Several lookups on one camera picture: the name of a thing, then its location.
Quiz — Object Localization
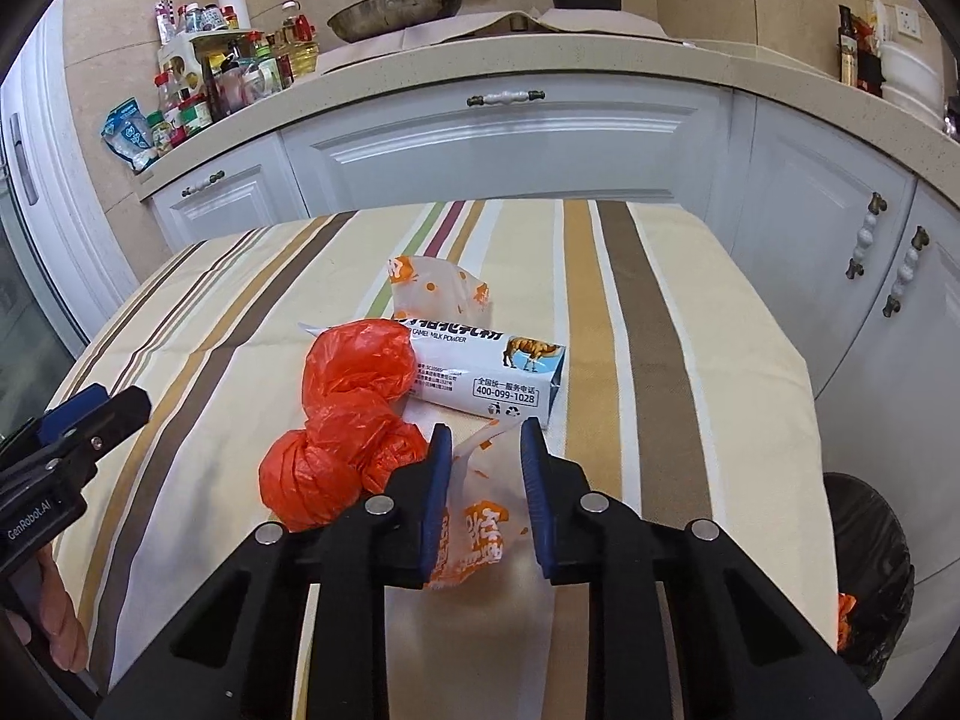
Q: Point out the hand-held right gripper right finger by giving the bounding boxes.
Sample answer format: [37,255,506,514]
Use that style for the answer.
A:
[519,418,882,720]

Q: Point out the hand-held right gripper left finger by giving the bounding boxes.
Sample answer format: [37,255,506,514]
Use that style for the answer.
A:
[94,424,455,720]

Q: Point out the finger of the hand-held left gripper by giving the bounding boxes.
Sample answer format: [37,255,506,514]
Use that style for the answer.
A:
[36,382,110,442]
[45,385,152,467]

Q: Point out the white bag with orange print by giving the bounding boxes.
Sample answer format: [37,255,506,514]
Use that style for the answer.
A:
[420,420,557,593]

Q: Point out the long twisted orange plastic bag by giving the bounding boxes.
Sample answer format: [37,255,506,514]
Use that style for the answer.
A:
[258,318,452,534]

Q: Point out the black-lined trash bin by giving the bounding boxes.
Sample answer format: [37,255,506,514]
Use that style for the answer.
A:
[820,472,917,690]

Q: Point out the person's left hand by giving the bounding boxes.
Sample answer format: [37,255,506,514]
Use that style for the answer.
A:
[6,546,89,674]

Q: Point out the white milk powder packet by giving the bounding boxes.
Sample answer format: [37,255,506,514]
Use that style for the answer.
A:
[299,314,569,429]

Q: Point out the white sliding door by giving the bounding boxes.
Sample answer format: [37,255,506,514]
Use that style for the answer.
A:
[0,7,143,406]

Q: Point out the striped tablecloth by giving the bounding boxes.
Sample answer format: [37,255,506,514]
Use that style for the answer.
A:
[45,199,842,720]

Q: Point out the white orange-dotted plastic bag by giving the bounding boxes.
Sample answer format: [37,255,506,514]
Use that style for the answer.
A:
[387,254,493,324]

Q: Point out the small white cabinet drawer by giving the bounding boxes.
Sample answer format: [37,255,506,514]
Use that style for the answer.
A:
[149,141,310,254]

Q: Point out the blue snack bags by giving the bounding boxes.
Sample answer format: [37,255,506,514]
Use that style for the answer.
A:
[100,97,161,174]

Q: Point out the wide white cabinet drawer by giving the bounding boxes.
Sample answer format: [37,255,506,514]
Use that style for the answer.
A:
[280,78,737,216]

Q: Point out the group of condiment bottles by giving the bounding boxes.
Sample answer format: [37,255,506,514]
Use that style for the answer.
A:
[145,0,317,152]

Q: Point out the white cabinet door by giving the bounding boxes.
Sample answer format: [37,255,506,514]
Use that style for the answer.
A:
[738,100,921,410]
[816,186,960,620]

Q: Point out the yellow cooking oil bottle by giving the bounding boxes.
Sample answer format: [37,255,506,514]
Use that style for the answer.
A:
[273,1,320,80]

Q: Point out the beige stone countertop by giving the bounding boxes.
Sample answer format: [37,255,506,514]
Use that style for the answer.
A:
[138,28,960,205]

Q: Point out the white lidded container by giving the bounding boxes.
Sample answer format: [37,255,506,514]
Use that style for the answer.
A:
[879,40,940,91]
[880,84,943,126]

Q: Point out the dark glass bottle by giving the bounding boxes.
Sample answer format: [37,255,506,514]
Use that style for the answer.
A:
[837,4,860,88]

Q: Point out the cabinet door handle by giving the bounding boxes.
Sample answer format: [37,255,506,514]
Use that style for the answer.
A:
[847,193,888,281]
[882,226,932,318]

